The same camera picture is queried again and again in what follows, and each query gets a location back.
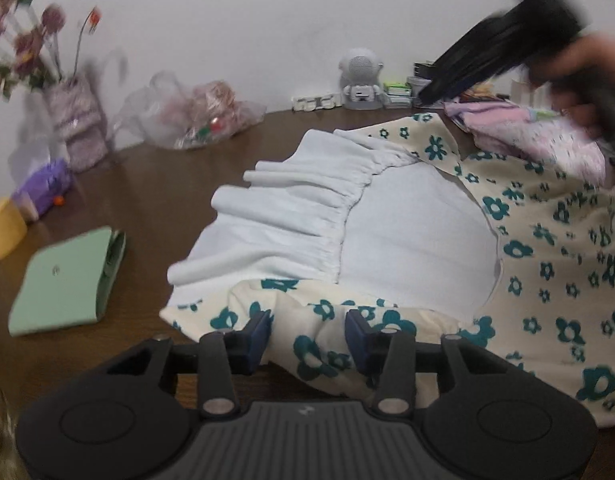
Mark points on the dried flowers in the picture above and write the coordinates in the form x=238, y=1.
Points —
x=27, y=45

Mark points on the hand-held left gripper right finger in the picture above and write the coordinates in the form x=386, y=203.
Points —
x=357, y=342

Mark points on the white power strip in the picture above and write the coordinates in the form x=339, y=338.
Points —
x=312, y=102

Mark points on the knitted pink vase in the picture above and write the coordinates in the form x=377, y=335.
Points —
x=77, y=120

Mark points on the mint green pouch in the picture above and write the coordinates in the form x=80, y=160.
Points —
x=57, y=285

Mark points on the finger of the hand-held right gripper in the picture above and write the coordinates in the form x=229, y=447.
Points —
x=477, y=55

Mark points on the white astronaut speaker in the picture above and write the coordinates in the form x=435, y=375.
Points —
x=360, y=67

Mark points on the yellow container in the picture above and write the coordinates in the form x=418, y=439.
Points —
x=4, y=230

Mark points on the plain pink folded garment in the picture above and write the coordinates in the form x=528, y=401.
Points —
x=487, y=112

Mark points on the pink floral folded garment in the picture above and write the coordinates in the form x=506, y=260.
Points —
x=562, y=145

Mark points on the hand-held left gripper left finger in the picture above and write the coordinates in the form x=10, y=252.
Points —
x=257, y=337

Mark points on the clear plastic snack bag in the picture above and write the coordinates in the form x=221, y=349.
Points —
x=207, y=105

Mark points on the person's right hand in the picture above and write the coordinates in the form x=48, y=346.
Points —
x=607, y=65

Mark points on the purple tissue pack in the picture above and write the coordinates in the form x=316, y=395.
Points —
x=44, y=182

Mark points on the cream green floral pants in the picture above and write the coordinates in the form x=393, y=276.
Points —
x=547, y=240

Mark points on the stack of small boxes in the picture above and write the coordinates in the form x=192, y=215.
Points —
x=397, y=91

